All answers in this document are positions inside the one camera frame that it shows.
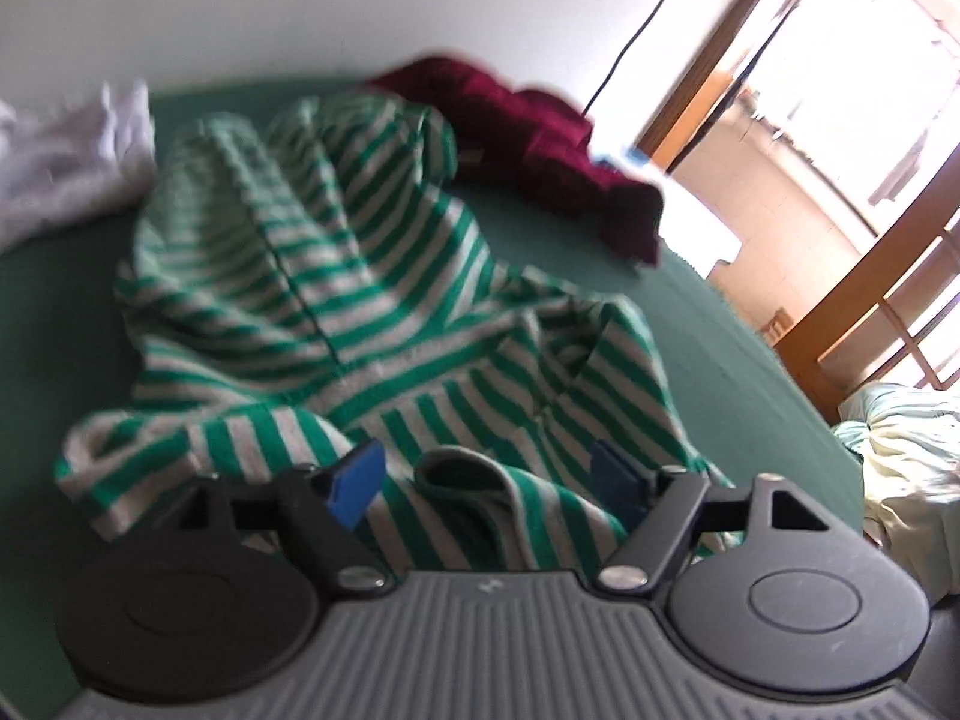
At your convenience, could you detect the pale green bedding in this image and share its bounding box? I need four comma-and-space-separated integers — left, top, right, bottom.
831, 382, 960, 601

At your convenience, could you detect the green bed sheet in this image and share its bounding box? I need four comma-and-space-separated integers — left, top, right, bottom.
0, 75, 867, 720

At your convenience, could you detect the thin wall cable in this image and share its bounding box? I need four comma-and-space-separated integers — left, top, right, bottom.
583, 0, 695, 117

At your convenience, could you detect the dark red garment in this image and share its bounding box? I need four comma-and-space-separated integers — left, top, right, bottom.
367, 54, 667, 269

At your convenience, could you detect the white garment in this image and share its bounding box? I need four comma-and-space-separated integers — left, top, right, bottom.
0, 79, 158, 248

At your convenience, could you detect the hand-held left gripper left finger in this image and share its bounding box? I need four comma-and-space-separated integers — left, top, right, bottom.
187, 440, 392, 601

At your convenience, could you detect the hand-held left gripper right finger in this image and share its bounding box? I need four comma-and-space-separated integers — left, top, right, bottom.
591, 440, 835, 593

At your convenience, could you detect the green white striped hoodie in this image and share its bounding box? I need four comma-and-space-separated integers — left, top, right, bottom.
54, 90, 740, 575

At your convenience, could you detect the wooden window frame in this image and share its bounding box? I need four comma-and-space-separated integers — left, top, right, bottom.
637, 0, 960, 421

